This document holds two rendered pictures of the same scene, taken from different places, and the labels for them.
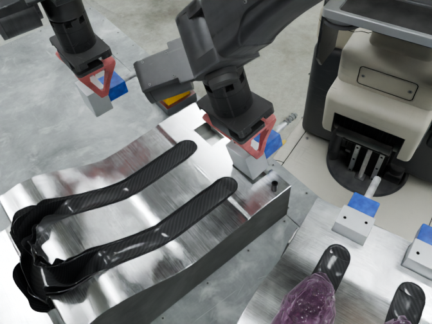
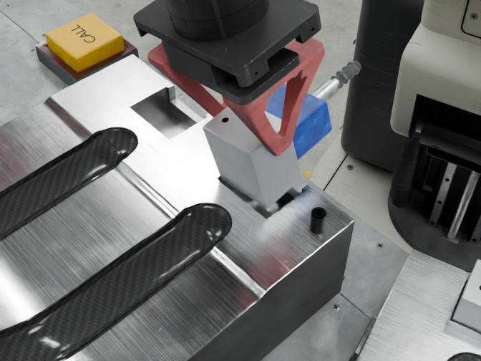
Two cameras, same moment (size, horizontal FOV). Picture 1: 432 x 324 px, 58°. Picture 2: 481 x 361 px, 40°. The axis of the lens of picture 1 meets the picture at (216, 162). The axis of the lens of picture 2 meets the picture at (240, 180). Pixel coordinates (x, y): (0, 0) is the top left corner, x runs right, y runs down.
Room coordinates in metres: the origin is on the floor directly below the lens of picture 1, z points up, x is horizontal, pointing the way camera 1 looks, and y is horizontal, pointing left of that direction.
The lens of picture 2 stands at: (0.07, 0.01, 1.25)
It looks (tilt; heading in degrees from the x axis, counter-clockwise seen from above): 47 degrees down; 351
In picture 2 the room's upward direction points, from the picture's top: straight up
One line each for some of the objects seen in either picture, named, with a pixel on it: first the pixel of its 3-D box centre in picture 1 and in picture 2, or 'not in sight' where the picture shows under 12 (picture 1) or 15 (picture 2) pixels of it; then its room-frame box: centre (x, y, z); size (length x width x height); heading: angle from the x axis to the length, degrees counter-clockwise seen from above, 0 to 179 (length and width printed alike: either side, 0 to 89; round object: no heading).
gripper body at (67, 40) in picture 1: (74, 33); not in sight; (0.56, 0.20, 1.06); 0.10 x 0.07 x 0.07; 34
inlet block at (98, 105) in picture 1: (116, 83); not in sight; (0.58, 0.17, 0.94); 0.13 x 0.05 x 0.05; 124
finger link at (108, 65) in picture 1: (92, 72); not in sight; (0.55, 0.19, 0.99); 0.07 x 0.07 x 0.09; 34
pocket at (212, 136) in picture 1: (212, 138); (172, 127); (0.48, 0.00, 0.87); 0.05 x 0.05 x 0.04; 34
